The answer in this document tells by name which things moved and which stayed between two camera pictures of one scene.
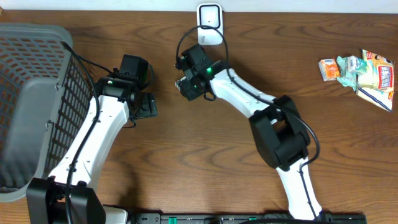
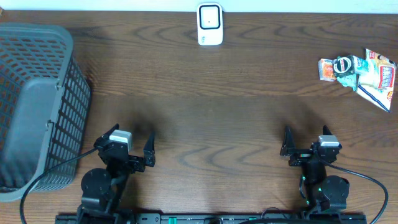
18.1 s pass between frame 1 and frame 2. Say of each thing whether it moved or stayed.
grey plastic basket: stayed
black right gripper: moved
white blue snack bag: stayed
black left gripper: moved
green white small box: stayed
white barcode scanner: stayed
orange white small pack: stayed
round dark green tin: moved
